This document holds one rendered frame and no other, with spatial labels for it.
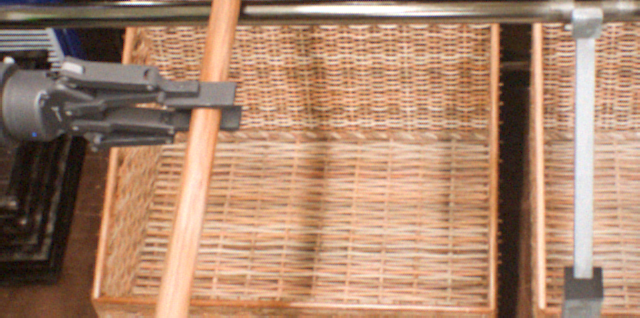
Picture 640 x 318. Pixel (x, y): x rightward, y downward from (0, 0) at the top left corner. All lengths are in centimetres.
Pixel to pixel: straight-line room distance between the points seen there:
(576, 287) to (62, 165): 88
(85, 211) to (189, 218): 83
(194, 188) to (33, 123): 20
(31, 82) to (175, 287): 29
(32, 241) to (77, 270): 15
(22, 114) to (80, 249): 69
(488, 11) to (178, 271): 45
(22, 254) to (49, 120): 58
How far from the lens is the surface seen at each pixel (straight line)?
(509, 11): 137
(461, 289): 184
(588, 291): 142
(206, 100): 127
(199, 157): 124
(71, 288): 195
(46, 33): 204
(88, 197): 204
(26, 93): 132
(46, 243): 189
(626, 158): 198
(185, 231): 119
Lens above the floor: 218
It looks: 53 degrees down
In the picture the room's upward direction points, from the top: 10 degrees counter-clockwise
